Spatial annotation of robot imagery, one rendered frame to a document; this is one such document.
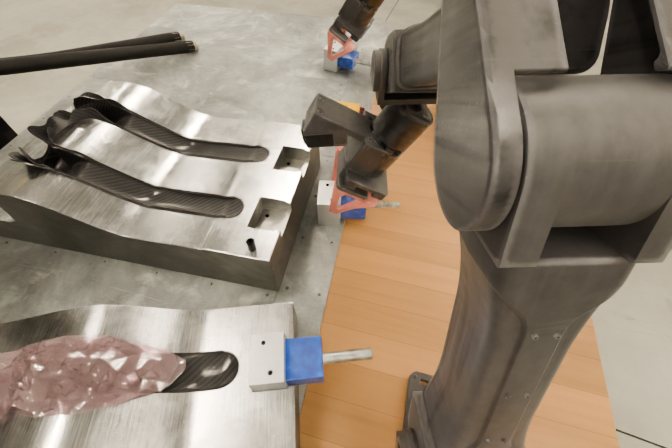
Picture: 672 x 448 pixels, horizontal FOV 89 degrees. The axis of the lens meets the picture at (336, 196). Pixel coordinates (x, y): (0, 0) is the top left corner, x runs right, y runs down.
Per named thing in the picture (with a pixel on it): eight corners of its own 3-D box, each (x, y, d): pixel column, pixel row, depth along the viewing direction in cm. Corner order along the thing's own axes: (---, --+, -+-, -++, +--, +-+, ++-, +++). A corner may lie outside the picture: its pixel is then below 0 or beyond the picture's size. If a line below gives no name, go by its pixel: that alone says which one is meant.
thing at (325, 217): (396, 203, 59) (400, 182, 55) (398, 227, 56) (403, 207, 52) (320, 200, 59) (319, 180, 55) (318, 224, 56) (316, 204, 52)
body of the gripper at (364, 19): (331, 25, 74) (348, -4, 68) (349, 6, 80) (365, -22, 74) (355, 45, 75) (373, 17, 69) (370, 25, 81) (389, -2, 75)
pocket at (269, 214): (293, 217, 51) (291, 201, 48) (283, 247, 47) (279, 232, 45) (264, 212, 51) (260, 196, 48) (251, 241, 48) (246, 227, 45)
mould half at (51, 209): (320, 164, 65) (317, 104, 55) (278, 292, 49) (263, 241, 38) (87, 130, 71) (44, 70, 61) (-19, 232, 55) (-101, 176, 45)
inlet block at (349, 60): (379, 70, 86) (381, 49, 82) (372, 80, 83) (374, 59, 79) (331, 59, 89) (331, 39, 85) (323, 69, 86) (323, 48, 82)
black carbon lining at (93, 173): (274, 155, 57) (265, 107, 49) (238, 235, 47) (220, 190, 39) (88, 128, 61) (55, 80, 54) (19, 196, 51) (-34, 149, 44)
